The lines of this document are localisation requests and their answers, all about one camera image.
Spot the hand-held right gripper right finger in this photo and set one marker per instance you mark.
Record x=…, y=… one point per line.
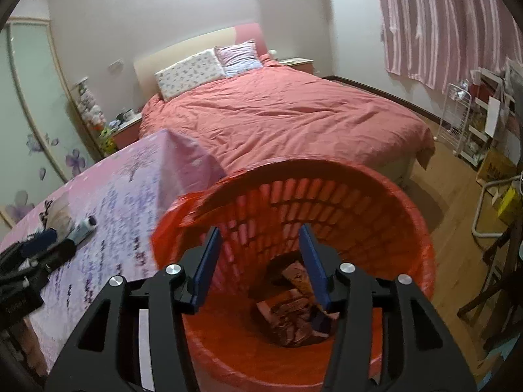
x=314, y=269

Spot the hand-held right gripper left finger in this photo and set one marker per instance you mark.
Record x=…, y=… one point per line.
x=204, y=269

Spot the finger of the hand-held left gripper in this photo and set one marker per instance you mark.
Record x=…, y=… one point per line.
x=41, y=240
x=61, y=250

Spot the red and white snack packet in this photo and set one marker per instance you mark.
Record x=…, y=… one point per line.
x=295, y=275

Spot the white tube with black cap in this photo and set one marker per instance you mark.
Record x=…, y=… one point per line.
x=81, y=230

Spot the orange plastic laundry basket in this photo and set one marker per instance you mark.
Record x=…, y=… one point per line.
x=261, y=359

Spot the floral pink tablecloth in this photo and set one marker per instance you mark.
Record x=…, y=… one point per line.
x=114, y=212

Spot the flower-print sliding wardrobe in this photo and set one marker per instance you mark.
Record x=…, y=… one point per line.
x=36, y=110

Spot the pink nightstand with clutter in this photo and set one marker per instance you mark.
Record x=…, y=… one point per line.
x=126, y=132

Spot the white mug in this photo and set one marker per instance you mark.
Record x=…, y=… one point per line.
x=128, y=115

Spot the bed with coral duvet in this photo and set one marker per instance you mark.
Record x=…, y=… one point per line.
x=286, y=118

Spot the dark wooden chair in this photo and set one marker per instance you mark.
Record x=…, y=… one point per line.
x=498, y=294

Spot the white floral pillow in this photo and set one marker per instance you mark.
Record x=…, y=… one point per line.
x=188, y=73

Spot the yellow paper bag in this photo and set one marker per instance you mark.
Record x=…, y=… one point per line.
x=508, y=204

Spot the pink nightstand with book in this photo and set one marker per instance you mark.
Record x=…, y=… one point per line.
x=298, y=64

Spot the cardboard box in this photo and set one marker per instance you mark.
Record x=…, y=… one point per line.
x=494, y=167

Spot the white trolley cart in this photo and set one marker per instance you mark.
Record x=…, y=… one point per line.
x=476, y=139

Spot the pink striped pillow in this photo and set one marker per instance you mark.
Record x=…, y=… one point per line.
x=239, y=57

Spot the cream and pink headboard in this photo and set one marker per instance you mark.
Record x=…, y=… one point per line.
x=171, y=55

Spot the white paper bag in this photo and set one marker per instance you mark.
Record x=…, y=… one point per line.
x=496, y=116

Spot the pink striped curtain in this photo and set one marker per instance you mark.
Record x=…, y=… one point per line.
x=441, y=20

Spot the white tube frame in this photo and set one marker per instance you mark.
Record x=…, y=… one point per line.
x=478, y=212

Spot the white wall socket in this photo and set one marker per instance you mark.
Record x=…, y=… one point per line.
x=115, y=64

